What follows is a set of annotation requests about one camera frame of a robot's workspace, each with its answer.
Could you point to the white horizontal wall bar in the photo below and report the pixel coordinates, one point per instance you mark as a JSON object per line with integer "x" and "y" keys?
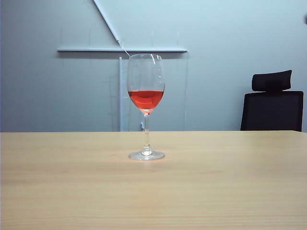
{"x": 96, "y": 50}

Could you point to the wine glass with red liquid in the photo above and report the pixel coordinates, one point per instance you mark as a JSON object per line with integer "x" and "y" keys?
{"x": 146, "y": 97}

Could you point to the black office chair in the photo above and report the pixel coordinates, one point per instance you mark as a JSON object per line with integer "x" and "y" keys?
{"x": 271, "y": 112}

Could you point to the white diagonal wall bar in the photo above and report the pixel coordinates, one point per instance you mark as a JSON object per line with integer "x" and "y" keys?
{"x": 106, "y": 20}

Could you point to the white vertical post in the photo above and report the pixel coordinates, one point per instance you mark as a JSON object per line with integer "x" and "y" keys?
{"x": 121, "y": 95}

